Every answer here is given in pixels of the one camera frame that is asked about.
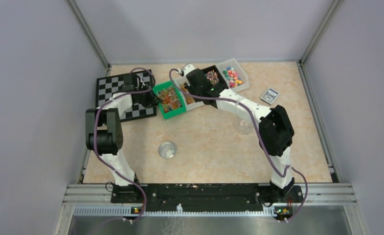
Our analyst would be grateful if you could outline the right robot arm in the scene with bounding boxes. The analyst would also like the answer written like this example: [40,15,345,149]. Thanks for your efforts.
[179,64,294,202]

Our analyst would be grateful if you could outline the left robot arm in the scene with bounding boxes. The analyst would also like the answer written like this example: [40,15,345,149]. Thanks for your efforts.
[85,68,160,202]

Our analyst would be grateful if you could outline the white bin orange candies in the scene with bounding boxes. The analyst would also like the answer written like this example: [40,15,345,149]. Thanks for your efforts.
[174,74,204,111]

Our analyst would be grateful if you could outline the white bin colourful candies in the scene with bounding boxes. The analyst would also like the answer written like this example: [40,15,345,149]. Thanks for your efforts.
[215,58,249,93]

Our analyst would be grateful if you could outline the black candy bin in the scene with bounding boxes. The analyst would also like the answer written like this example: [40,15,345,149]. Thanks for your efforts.
[201,66,228,97]

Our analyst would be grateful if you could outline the green candy bin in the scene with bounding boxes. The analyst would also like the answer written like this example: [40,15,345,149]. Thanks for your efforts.
[153,81,186,119]

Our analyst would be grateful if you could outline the black grey chessboard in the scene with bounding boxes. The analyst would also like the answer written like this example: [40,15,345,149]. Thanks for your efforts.
[95,70,157,122]

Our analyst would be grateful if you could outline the clear plastic cup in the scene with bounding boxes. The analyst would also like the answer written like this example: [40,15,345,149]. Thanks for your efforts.
[236,118,253,135]

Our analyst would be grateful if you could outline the blue playing card box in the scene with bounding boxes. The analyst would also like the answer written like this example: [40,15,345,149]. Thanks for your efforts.
[260,88,280,105]

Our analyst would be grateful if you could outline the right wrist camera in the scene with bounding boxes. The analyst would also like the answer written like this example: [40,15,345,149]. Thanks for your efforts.
[177,64,196,77]

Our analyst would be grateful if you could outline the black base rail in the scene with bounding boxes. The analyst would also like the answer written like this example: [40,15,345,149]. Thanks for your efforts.
[111,183,303,212]

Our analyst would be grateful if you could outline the white cable duct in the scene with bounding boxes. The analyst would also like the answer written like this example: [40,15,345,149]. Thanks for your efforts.
[73,205,290,217]

